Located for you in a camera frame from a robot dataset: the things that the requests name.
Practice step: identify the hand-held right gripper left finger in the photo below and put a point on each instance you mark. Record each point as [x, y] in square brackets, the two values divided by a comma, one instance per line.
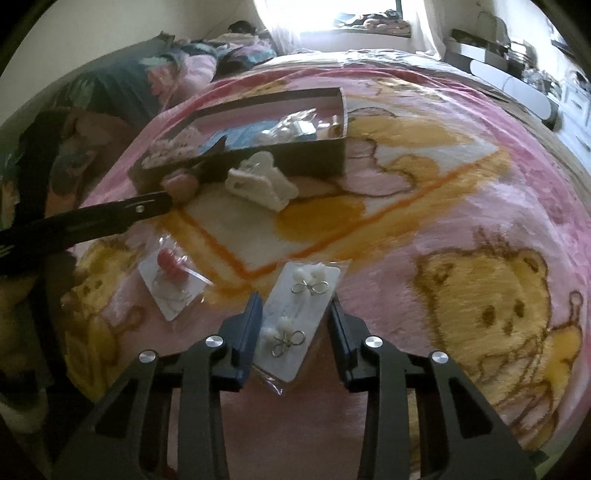
[244, 337]

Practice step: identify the floral pillow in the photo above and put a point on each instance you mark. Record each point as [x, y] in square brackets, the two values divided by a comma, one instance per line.
[152, 69]

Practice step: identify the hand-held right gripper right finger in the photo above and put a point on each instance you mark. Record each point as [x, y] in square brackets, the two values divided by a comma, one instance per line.
[344, 341]

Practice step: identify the red earring card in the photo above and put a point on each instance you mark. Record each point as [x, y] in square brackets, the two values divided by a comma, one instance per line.
[178, 279]

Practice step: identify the grey bed sheet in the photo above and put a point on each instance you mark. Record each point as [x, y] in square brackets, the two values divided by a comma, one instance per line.
[351, 55]

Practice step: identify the dark shallow cardboard box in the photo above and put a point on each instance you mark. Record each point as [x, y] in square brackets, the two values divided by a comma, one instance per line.
[295, 157]

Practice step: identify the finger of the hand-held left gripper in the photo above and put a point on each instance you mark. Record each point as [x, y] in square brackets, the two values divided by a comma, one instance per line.
[210, 157]
[92, 221]

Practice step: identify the blue card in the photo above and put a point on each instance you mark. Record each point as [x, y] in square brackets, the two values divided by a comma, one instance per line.
[251, 136]

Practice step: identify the white flower earring card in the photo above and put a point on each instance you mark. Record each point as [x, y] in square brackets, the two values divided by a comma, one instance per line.
[300, 318]

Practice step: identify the plush toys on sill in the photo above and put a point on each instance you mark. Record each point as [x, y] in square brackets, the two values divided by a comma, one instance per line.
[383, 24]

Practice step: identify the white hair claw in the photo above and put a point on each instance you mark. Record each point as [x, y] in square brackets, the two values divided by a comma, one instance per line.
[261, 184]

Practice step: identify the window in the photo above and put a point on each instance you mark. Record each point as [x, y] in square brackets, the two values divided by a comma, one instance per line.
[360, 16]

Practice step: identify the white rounded cabinet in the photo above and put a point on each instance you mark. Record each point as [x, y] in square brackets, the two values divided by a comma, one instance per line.
[503, 74]

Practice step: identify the yellow accessory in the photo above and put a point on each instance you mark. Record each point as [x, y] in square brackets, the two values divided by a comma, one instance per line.
[277, 131]

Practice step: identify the white dresser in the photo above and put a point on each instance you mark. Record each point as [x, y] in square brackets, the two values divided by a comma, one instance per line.
[577, 110]

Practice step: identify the pink bear printed blanket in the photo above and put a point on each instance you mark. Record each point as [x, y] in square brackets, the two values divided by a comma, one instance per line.
[461, 194]

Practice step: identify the lace bow hair accessory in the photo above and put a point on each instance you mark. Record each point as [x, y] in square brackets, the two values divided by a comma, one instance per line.
[173, 150]

